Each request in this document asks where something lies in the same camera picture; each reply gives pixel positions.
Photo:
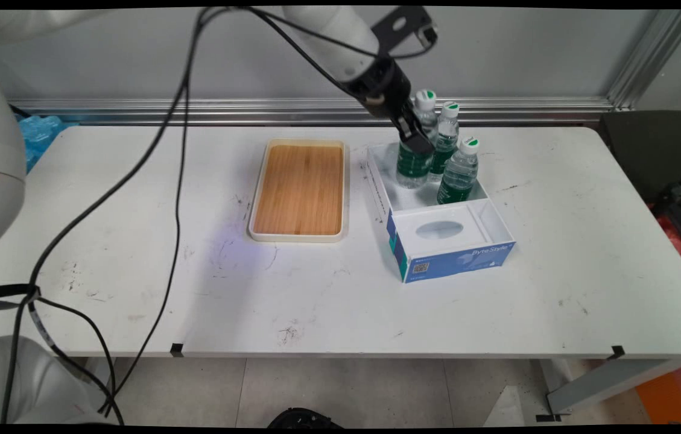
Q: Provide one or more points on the black round object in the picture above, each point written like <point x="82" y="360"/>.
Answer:
<point x="304" y="419"/>

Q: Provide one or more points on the slanted aluminium frame post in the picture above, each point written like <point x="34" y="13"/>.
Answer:
<point x="651" y="57"/>

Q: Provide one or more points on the blue plastic bag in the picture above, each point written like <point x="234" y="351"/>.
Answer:
<point x="41" y="135"/>

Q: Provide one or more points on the orange box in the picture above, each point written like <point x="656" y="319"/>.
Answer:
<point x="675" y="395"/>

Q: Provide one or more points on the green label water bottle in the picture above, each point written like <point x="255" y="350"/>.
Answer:
<point x="446" y="147"/>
<point x="405" y="182"/>
<point x="426" y="98"/>
<point x="459" y="178"/>

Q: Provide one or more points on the red patterned bag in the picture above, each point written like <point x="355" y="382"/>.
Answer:
<point x="678" y="247"/>

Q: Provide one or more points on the white and blue cardboard box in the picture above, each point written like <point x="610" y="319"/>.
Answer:
<point x="443" y="238"/>

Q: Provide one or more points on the black tape marker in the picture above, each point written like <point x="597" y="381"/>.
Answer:
<point x="617" y="352"/>
<point x="177" y="349"/>

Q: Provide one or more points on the grey table leg with foot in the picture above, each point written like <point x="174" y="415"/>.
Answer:
<point x="605" y="383"/>

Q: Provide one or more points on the horizontal aluminium frame rail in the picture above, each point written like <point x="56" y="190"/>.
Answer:
<point x="256" y="111"/>

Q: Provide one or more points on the wooden tray with white rim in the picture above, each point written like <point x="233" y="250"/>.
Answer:
<point x="299" y="190"/>

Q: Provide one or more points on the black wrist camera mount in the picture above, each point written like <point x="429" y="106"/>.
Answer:
<point x="412" y="21"/>

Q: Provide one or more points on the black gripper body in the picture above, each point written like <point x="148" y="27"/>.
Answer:
<point x="382" y="87"/>

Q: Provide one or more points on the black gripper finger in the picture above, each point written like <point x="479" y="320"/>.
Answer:
<point x="417" y="135"/>

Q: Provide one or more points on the black chair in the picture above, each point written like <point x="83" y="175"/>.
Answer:
<point x="654" y="150"/>

